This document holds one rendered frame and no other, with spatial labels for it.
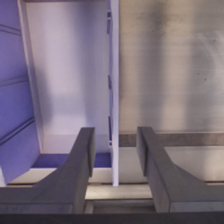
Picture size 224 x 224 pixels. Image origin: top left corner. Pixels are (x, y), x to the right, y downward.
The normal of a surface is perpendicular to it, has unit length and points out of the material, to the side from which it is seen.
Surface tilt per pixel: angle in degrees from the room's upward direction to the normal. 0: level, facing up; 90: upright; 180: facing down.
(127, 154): 0
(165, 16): 2
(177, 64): 0
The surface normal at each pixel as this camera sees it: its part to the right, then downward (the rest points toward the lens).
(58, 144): 0.00, -0.19
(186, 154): 0.00, 0.30
